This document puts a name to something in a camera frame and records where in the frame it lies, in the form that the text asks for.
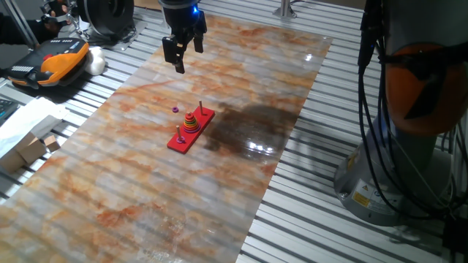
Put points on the small wooden cube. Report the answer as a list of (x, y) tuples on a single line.
[(52, 143)]

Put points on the orange teach pendant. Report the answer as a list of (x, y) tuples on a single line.
[(58, 62)]

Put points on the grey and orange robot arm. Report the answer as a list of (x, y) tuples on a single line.
[(420, 91)]

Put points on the cardboard boxes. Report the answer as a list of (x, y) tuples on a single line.
[(25, 117)]

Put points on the black sleeved forearm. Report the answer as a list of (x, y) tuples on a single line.
[(18, 31)]

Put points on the aluminium frame pole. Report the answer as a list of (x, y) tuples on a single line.
[(20, 22)]

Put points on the dark keyboard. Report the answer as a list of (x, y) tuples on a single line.
[(5, 109)]

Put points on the marble pattern mat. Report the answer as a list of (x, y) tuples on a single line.
[(146, 190)]

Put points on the red Hanoi base with pegs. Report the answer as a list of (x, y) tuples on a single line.
[(190, 140)]

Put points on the white rounded object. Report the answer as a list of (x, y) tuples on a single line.
[(96, 60)]

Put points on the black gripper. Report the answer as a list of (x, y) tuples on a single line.
[(181, 18)]

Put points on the large wooden block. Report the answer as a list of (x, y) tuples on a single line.
[(25, 149)]

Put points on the silver metal post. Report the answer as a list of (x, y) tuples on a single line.
[(284, 9)]

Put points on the black round drum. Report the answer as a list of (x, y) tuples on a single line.
[(106, 14)]

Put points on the grey metal plate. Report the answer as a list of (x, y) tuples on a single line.
[(124, 38)]

